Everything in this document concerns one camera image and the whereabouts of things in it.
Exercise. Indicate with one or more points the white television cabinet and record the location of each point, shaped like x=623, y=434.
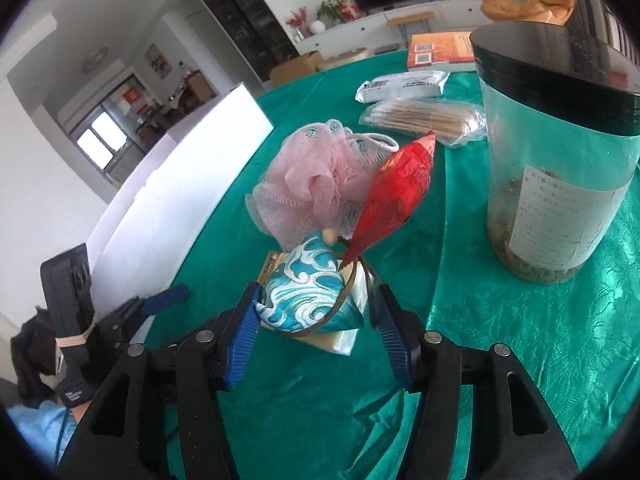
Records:
x=460, y=15

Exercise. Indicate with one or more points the red flower arrangement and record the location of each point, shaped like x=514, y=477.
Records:
x=296, y=20

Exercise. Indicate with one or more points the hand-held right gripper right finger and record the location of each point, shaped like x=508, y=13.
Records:
x=395, y=345

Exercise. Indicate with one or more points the grey curtain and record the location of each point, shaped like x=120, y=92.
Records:
x=595, y=0

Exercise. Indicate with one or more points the person's blue clothing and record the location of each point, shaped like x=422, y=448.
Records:
x=35, y=427

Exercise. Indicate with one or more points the framed wall picture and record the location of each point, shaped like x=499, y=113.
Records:
x=159, y=60

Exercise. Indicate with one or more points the dark display cabinet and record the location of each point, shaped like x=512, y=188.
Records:
x=245, y=15

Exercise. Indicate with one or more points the flat cardboard box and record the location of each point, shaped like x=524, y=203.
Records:
x=345, y=59

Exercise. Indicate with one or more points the blue wave-patterned sachet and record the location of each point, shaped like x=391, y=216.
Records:
x=305, y=290

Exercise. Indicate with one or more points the white storage box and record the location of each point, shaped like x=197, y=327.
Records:
x=175, y=185

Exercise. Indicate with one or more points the wooden stool with metal legs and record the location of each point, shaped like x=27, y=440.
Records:
x=410, y=19

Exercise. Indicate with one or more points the cotton swab plastic packet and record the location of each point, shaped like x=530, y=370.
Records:
x=425, y=120

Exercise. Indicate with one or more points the small yellow pack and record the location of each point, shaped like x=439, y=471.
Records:
x=272, y=266

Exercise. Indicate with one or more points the orange book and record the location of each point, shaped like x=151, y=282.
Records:
x=440, y=50

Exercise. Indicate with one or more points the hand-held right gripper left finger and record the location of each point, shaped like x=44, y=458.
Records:
x=240, y=345

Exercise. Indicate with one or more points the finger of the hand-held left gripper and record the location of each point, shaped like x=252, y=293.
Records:
x=125, y=322
x=165, y=297

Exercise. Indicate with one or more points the clear jar with black lid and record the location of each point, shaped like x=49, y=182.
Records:
x=550, y=170

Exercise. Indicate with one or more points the white round vase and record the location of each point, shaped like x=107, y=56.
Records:
x=317, y=27

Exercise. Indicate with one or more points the white wet wipes packet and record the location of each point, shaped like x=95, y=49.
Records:
x=405, y=85

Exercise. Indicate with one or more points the red foil packet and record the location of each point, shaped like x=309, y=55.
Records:
x=395, y=195

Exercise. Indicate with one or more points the orange lounge chair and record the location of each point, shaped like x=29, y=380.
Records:
x=530, y=2

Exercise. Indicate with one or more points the pink mesh bath loofah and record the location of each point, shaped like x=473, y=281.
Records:
x=310, y=175

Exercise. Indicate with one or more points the green plant with red decorations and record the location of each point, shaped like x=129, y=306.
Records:
x=336, y=10

